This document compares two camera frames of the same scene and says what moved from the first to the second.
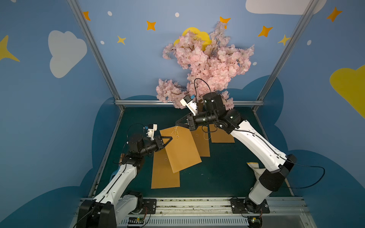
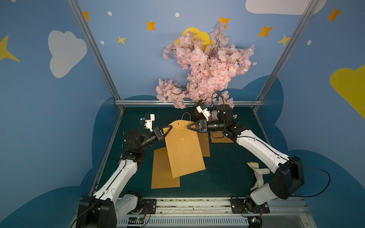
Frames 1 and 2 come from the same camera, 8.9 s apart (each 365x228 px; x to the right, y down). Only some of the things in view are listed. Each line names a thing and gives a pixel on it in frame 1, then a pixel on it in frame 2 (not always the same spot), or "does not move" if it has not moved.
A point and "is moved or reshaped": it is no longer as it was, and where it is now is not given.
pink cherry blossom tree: (212, 64) does not move
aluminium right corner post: (272, 80) does not move
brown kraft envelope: (163, 176) does not move
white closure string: (175, 130) -> (192, 134)
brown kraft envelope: (182, 150) is moved or reshaped
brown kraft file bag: (219, 135) does not move
